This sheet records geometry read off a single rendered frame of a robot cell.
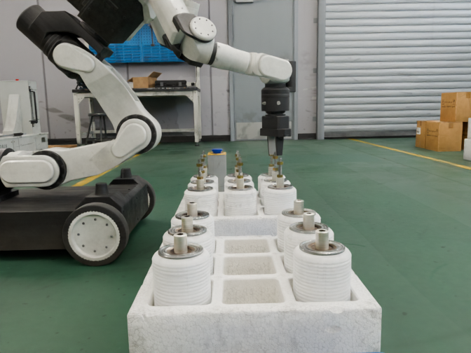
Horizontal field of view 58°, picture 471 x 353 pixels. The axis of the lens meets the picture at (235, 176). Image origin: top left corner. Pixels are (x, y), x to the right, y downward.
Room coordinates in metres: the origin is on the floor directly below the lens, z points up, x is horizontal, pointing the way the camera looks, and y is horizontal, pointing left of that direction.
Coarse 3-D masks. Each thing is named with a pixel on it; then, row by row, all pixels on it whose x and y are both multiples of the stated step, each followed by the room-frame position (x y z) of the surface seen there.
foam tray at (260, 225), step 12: (180, 204) 1.35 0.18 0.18; (216, 216) 1.18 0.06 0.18; (228, 216) 1.18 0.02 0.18; (240, 216) 1.17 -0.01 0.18; (252, 216) 1.17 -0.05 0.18; (264, 216) 1.17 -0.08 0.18; (276, 216) 1.16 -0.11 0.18; (216, 228) 1.15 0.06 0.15; (228, 228) 1.16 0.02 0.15; (240, 228) 1.16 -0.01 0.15; (252, 228) 1.16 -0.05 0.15; (264, 228) 1.16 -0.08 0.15; (276, 228) 1.16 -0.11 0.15
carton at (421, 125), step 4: (416, 120) 4.92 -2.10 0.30; (420, 120) 4.85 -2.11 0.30; (424, 120) 4.81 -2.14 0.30; (428, 120) 4.79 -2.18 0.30; (432, 120) 4.77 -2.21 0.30; (436, 120) 4.75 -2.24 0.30; (420, 124) 4.82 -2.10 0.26; (424, 124) 4.72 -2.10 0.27; (416, 128) 4.92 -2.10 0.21; (420, 128) 4.82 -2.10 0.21; (424, 128) 4.71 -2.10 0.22; (416, 132) 4.91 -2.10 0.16; (420, 132) 4.81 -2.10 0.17; (424, 132) 4.71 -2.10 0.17; (416, 136) 4.91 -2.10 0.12; (420, 136) 4.81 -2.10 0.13; (424, 136) 4.70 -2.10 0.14; (416, 140) 4.90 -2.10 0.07; (420, 140) 4.81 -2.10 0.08; (424, 140) 4.70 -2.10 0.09; (416, 144) 4.89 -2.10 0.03; (420, 144) 4.80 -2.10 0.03; (424, 144) 4.69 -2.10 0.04
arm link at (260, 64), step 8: (256, 56) 1.29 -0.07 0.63; (264, 56) 1.28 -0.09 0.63; (272, 56) 1.29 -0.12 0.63; (248, 64) 1.29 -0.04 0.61; (256, 64) 1.28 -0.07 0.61; (264, 64) 1.28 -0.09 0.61; (272, 64) 1.29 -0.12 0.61; (280, 64) 1.30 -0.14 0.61; (288, 64) 1.31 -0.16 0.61; (248, 72) 1.30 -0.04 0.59; (256, 72) 1.28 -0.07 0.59; (264, 72) 1.28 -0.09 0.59; (272, 72) 1.29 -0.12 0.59; (280, 72) 1.30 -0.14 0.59; (288, 72) 1.31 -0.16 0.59; (280, 80) 1.30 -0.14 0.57
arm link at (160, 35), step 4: (156, 16) 1.80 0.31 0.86; (156, 20) 1.81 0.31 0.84; (152, 24) 1.83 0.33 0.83; (156, 24) 1.82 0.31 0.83; (160, 24) 1.82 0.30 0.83; (156, 28) 1.83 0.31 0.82; (160, 28) 1.83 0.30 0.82; (156, 32) 1.85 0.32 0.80; (160, 32) 1.84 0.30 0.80; (164, 32) 1.84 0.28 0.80; (156, 36) 1.86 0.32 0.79; (160, 36) 1.85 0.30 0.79; (164, 36) 1.84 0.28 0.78; (160, 40) 1.86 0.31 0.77; (164, 40) 1.85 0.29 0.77; (164, 44) 1.86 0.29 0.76; (168, 44) 1.85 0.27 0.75; (168, 48) 1.87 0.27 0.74
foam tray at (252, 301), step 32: (224, 256) 0.85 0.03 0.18; (256, 256) 0.85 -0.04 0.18; (224, 288) 0.73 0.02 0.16; (256, 288) 0.73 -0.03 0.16; (288, 288) 0.68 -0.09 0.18; (352, 288) 0.68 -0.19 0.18; (128, 320) 0.60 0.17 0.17; (160, 320) 0.60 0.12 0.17; (192, 320) 0.60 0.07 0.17; (224, 320) 0.60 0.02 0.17; (256, 320) 0.60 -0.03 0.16; (288, 320) 0.61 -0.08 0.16; (320, 320) 0.61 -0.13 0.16; (352, 320) 0.61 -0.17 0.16; (160, 352) 0.60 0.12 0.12; (192, 352) 0.60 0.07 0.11; (224, 352) 0.60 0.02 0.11; (256, 352) 0.60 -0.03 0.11; (288, 352) 0.61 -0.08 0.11; (320, 352) 0.61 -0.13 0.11; (352, 352) 0.61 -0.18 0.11
